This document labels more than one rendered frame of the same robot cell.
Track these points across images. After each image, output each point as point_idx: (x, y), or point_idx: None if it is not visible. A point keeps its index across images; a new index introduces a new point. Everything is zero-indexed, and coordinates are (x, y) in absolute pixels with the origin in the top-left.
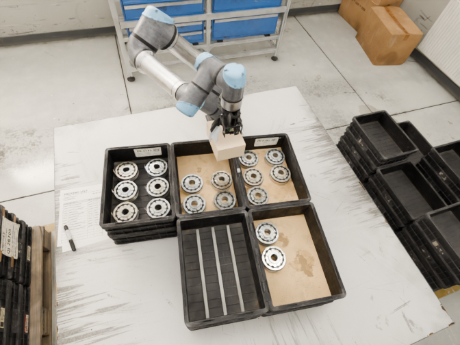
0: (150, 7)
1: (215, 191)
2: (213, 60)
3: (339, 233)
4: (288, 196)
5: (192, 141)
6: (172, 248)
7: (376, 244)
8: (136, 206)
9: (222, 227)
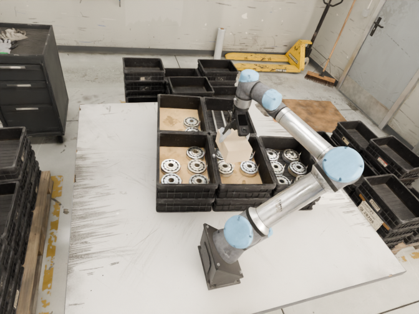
0: (355, 151)
1: None
2: (267, 86)
3: (125, 149)
4: (167, 154)
5: (257, 185)
6: None
7: (99, 139)
8: (285, 162)
9: None
